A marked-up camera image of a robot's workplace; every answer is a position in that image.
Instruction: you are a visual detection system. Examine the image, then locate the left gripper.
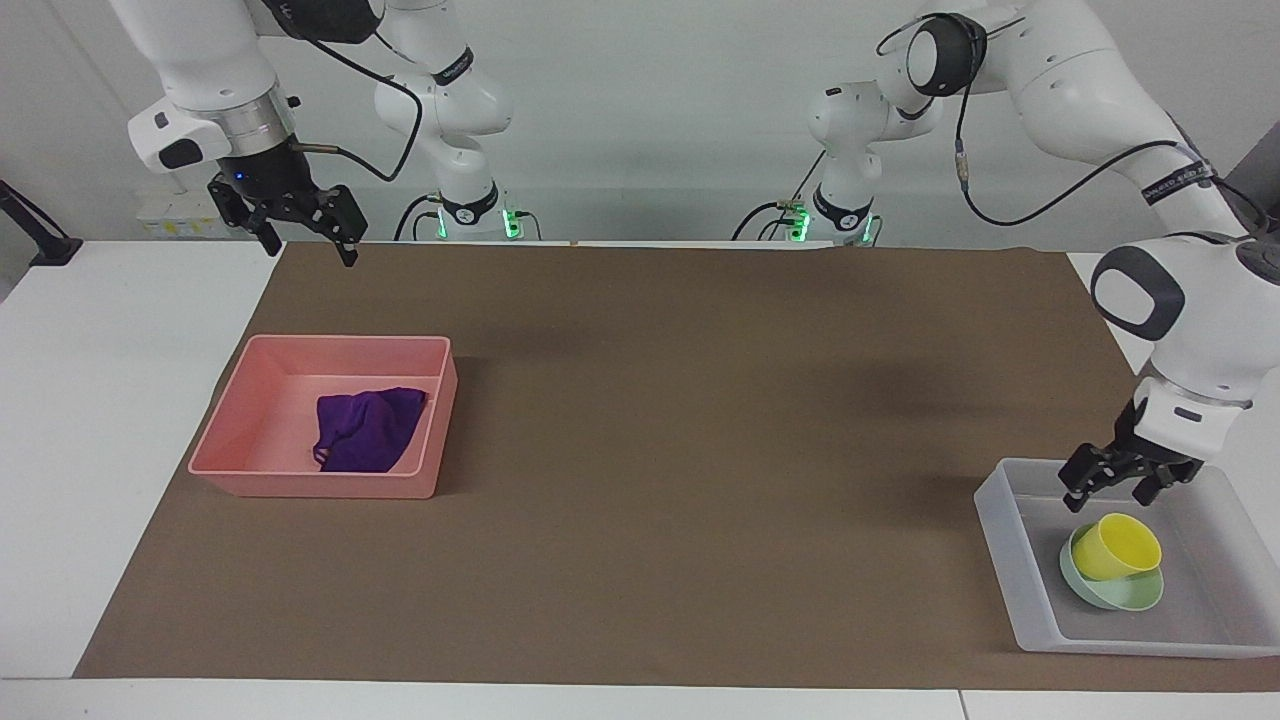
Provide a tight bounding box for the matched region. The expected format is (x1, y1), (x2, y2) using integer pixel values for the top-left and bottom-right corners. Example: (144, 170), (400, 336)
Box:
(1059, 397), (1207, 514)

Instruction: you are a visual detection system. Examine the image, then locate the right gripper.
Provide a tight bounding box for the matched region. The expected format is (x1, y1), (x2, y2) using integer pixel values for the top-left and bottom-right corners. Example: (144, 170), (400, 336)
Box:
(207, 137), (368, 268)

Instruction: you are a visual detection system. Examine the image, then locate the pink plastic box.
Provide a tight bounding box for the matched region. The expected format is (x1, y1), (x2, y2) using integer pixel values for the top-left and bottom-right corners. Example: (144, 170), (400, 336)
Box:
(188, 334), (459, 500)

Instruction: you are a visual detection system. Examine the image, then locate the yellow cup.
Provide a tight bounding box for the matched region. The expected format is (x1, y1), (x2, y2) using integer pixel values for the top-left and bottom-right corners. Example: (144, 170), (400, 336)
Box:
(1073, 513), (1163, 582)

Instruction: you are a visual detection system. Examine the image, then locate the light green bowl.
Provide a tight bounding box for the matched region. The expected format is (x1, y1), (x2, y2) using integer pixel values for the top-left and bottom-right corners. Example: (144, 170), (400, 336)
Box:
(1059, 523), (1166, 612)

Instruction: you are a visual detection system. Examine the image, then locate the translucent white tray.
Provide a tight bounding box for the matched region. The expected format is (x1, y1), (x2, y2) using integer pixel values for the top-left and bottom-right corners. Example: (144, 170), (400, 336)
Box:
(974, 457), (1280, 659)

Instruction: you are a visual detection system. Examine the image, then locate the purple cloth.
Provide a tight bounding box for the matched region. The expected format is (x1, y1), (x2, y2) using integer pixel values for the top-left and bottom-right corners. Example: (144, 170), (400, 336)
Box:
(313, 386), (431, 474)

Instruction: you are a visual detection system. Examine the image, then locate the black stand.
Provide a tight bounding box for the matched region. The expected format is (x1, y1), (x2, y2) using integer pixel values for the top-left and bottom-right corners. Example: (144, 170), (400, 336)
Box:
(0, 179), (83, 267)

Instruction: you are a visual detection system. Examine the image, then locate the black cable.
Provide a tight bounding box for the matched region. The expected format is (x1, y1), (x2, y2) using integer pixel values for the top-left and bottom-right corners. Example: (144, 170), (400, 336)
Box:
(392, 194), (442, 242)
(262, 0), (425, 185)
(730, 150), (829, 242)
(876, 12), (1217, 229)

